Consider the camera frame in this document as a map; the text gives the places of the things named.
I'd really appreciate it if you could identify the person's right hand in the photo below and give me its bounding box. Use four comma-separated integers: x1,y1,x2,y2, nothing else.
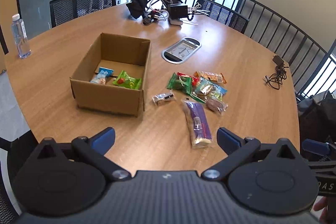
313,197,335,223

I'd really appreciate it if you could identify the long purple biscuit packet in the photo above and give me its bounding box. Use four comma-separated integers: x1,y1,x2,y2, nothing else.
181,100,213,148

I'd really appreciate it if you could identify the blue green snack packet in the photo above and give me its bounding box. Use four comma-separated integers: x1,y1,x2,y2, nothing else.
208,83,227,101

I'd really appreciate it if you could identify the white cable bundle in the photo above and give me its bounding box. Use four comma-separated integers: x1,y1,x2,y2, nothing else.
145,0,174,22

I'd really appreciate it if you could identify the black cloth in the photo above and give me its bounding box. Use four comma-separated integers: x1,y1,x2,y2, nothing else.
126,0,148,19

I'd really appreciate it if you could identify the silver table cable hatch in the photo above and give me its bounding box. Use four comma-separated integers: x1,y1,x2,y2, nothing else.
161,37,202,64

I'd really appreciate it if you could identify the black mesh chair near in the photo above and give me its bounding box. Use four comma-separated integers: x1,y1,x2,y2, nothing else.
1,130,38,223

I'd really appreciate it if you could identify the clear purple cookie packet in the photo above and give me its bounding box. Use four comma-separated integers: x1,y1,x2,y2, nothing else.
206,98,228,115

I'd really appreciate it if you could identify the grey black backpack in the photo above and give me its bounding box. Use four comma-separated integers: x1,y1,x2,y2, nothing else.
297,91,335,144

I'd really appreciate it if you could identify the black metal railing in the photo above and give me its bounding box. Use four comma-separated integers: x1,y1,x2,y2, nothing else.
183,0,335,101

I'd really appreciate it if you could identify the black electronic device box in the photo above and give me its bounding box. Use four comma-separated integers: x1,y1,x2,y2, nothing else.
167,3,189,20

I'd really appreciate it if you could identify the open cardboard box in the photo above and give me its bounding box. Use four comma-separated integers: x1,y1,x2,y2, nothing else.
70,33,151,117

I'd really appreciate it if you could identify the red snack bar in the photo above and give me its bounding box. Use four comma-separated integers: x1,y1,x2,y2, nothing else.
177,72,199,87

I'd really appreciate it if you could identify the orange cracker packet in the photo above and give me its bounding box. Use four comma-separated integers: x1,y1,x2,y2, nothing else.
194,71,227,84

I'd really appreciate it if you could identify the bright green candy packet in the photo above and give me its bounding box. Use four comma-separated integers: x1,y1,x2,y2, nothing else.
112,71,142,90

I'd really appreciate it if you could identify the clear plastic water bottle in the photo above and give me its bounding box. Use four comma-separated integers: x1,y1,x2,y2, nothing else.
11,14,31,59

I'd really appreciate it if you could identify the black mesh chair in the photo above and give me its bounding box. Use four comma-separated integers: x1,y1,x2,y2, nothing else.
197,0,249,34
1,130,38,223
50,0,116,28

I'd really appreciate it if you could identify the light blue snack packet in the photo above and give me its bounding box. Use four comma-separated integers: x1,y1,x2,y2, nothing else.
91,67,114,85

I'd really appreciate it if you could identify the green biscuit packet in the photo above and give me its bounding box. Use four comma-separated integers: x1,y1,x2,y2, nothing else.
190,77,214,103

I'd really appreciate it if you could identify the black mesh chair right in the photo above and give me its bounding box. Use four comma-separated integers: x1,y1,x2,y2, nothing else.
197,0,249,34

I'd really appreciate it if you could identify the dark green snack packet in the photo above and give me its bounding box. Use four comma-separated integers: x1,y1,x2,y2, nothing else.
166,73,192,94

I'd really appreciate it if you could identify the black mesh chair left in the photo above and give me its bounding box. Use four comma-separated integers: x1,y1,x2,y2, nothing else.
50,0,116,28

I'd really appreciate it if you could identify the small clear brown snack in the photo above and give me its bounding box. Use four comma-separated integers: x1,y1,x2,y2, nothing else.
152,90,175,106

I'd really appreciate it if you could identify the black charger with cable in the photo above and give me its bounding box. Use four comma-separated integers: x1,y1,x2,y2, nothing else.
264,55,288,90

